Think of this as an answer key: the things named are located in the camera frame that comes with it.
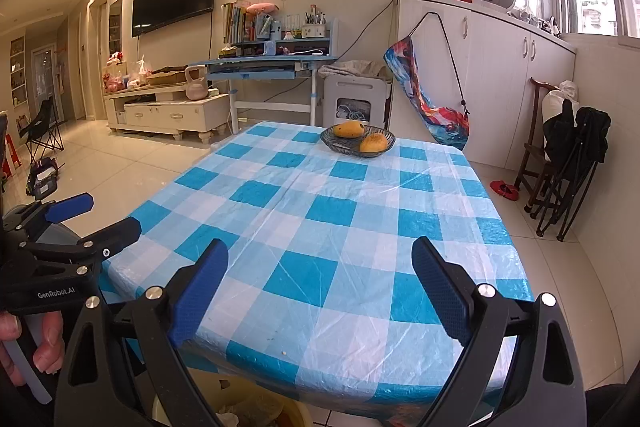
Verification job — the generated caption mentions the white plastic stool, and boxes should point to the white plastic stool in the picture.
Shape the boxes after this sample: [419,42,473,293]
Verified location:
[322,77,393,130]

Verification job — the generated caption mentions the black camping chair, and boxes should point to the black camping chair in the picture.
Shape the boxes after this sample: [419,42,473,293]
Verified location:
[20,98,65,165]

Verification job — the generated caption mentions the dark wooden chair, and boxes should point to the dark wooden chair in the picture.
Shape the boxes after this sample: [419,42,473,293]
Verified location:
[515,77,561,202]

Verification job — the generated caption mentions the yellow plastic bin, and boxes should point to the yellow plastic bin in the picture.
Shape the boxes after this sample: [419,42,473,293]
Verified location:
[150,369,326,427]

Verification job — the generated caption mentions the pink kettlebell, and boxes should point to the pink kettlebell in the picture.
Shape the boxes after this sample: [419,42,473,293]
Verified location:
[184,65,208,101]

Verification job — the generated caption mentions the white bag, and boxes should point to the white bag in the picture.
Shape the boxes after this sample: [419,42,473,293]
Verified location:
[542,80,581,122]

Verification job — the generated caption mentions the white television stand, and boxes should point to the white television stand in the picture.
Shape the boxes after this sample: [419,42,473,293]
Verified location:
[103,84,232,144]

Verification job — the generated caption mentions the black floor bag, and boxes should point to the black floor bag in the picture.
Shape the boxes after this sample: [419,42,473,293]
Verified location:
[26,157,61,198]

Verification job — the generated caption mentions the colourful drawstring bag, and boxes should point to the colourful drawstring bag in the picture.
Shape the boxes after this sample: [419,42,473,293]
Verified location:
[384,12,473,152]

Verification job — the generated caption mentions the red slipper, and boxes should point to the red slipper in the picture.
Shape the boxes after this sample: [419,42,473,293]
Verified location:
[490,179,521,198]

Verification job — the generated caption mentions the person's grey trouser leg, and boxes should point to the person's grey trouser leg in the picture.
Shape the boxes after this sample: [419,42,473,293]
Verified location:
[35,214,83,253]

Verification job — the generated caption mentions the white pen holder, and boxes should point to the white pen holder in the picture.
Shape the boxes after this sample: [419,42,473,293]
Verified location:
[303,4,328,38]

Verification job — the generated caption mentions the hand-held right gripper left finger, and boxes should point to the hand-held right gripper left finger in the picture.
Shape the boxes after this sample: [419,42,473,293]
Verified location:
[54,238,230,427]

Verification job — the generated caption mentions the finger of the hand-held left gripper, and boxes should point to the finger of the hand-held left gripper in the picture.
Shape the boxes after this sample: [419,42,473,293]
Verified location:
[2,193,95,233]
[20,217,142,265]

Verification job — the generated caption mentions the table with blue checked tablecloth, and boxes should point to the table with blue checked tablecloth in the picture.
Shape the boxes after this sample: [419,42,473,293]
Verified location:
[100,122,531,415]

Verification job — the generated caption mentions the white cabinet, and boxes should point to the white cabinet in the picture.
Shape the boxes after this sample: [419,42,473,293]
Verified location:
[395,0,578,170]

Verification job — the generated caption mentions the blue study desk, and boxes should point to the blue study desk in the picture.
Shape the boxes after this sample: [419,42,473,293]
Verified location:
[202,19,338,128]

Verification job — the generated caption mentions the person's left hand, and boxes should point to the person's left hand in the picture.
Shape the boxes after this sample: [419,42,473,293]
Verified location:
[0,311,67,388]

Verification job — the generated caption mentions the flat cardboard box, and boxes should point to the flat cardboard box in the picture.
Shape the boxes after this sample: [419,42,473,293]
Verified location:
[146,68,188,86]

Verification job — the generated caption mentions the black folding chair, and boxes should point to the black folding chair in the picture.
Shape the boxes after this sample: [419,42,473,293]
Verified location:
[530,99,612,242]

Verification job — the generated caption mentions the row of books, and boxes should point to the row of books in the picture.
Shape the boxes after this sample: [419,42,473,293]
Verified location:
[221,0,253,45]

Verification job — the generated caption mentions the pink plastic bags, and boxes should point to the pink plastic bags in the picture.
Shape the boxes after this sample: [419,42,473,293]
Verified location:
[103,52,151,94]

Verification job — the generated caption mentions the row of shoes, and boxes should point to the row of shoes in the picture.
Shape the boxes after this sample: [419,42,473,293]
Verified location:
[515,7,563,32]

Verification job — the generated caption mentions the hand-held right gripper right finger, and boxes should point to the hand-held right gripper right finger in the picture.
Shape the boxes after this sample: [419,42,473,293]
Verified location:
[411,236,587,427]

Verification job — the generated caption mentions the beige cloth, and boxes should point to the beige cloth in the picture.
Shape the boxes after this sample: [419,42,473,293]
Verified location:
[317,61,388,80]

